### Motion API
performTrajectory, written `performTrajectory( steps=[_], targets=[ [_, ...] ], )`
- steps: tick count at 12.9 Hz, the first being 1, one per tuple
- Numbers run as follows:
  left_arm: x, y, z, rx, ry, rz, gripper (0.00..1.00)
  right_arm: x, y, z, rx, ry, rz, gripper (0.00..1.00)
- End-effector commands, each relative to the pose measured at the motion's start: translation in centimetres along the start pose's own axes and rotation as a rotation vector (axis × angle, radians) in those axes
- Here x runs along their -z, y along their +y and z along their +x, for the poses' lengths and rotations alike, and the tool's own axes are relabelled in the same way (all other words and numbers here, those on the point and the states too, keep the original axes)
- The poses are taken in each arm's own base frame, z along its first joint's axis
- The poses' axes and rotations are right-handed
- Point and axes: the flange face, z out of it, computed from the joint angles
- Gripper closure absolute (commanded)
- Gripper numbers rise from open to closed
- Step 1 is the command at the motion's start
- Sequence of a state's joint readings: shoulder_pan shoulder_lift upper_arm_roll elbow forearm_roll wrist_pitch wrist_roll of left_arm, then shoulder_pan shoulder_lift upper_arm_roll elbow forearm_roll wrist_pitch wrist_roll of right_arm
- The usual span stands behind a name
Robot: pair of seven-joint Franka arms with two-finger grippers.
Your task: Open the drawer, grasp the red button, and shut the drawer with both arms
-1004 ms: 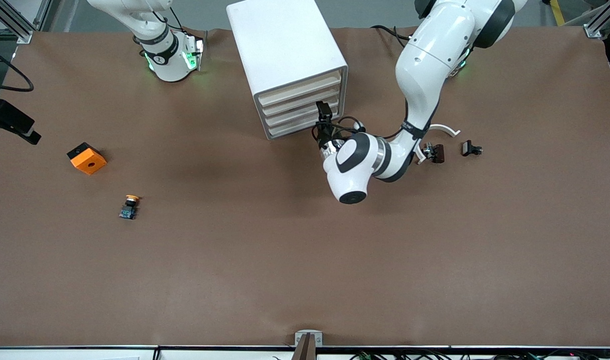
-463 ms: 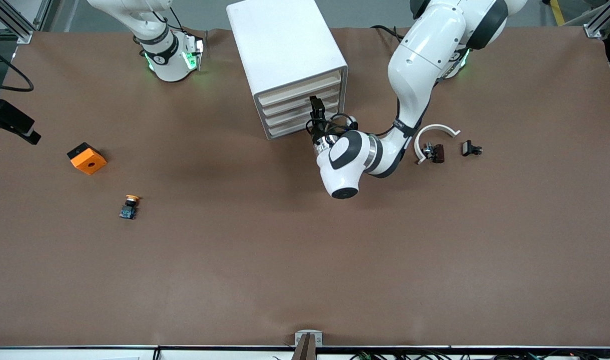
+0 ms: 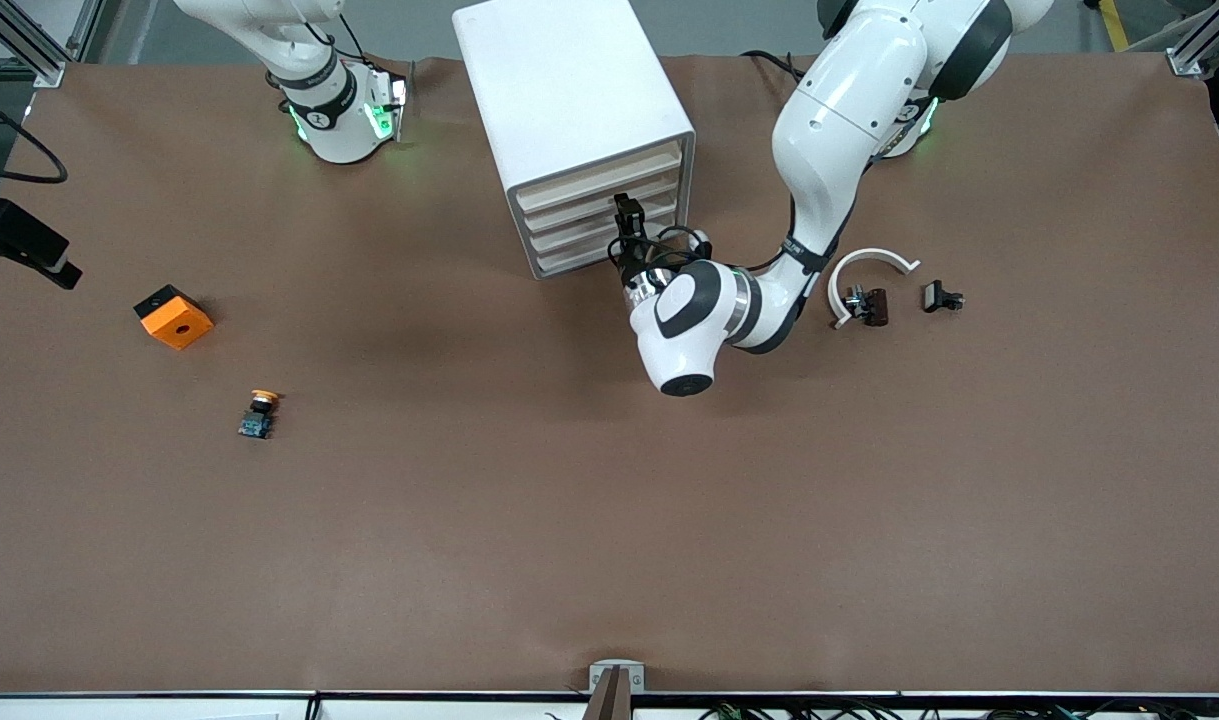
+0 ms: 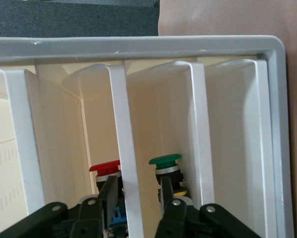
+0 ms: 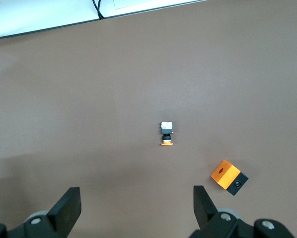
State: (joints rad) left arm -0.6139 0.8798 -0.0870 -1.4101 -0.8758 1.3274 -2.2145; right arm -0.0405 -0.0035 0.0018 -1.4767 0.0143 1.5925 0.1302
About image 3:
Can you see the yellow push button switch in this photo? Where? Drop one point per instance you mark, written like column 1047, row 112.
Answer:
column 257, row 425

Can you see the white plastic drawer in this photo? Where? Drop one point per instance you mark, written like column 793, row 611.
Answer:
column 569, row 229
column 569, row 251
column 569, row 208
column 569, row 187

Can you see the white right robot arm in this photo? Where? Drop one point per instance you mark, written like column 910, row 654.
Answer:
column 334, row 120

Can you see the aluminium frame post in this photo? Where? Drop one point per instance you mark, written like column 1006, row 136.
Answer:
column 1194, row 55
column 44, row 68

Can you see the orange box with hole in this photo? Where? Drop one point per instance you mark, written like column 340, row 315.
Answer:
column 179, row 325

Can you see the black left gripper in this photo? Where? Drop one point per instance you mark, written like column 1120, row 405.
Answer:
column 633, row 264

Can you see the white half-round pipe clamp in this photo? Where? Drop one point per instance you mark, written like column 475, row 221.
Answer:
column 874, row 253

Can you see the small black clip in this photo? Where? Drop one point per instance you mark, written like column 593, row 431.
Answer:
column 933, row 296

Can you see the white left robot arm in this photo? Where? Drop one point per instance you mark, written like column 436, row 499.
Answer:
column 839, row 110

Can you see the white drawer cabinet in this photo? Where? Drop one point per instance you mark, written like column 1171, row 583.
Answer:
column 559, row 80

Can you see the grey metal bracket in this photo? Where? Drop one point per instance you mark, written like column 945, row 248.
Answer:
column 599, row 675

